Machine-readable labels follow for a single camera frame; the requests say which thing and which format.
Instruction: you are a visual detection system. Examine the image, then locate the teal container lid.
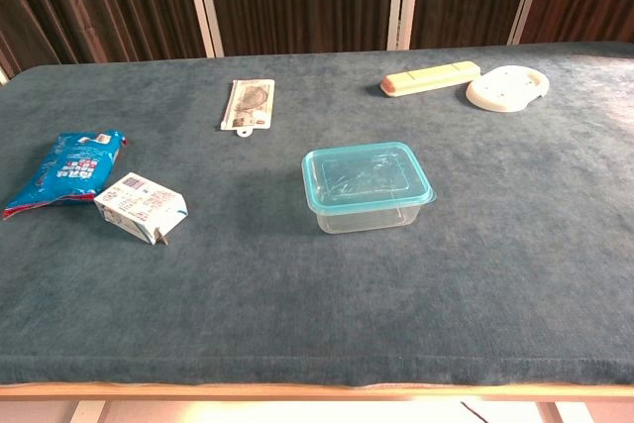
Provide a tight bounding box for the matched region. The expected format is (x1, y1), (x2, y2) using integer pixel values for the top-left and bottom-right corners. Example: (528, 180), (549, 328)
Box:
(301, 141), (437, 214)

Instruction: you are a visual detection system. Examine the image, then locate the clear plastic container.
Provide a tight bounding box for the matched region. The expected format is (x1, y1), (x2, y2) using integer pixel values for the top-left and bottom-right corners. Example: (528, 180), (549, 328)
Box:
(314, 196), (427, 236)

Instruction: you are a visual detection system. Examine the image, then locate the clear zip pouch with banknote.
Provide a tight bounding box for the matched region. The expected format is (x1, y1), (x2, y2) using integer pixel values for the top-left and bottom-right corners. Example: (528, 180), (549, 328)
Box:
(219, 78), (276, 139)

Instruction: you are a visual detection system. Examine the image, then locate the blue velvet tablecloth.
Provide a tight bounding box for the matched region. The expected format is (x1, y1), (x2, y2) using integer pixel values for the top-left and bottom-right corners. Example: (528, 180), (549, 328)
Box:
(0, 41), (634, 389)

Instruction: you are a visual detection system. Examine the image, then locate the yellow rectangular plastic case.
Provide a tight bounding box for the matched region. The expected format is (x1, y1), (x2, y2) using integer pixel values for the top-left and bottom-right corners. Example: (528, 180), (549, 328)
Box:
(380, 60), (482, 98)

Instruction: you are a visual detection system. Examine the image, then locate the white milk carton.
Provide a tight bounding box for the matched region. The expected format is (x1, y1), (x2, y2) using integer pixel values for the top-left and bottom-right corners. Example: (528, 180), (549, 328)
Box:
(93, 171), (189, 248)

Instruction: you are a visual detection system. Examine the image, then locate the white round plastic disc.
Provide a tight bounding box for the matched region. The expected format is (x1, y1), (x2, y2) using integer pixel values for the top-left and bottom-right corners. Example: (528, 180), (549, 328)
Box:
(465, 64), (552, 113)

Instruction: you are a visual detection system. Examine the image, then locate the wooden table edge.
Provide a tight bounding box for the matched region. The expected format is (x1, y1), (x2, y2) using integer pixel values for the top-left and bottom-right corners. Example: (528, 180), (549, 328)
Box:
(0, 381), (634, 403)

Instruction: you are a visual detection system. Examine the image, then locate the blue snack bag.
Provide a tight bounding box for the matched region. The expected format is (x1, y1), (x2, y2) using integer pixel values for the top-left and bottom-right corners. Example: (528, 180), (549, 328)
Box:
(2, 129), (128, 221)

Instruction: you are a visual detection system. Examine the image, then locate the white table leg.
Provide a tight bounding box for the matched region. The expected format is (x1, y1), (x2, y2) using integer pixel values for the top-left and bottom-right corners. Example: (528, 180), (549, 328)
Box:
(72, 400), (113, 423)
(537, 400), (577, 423)

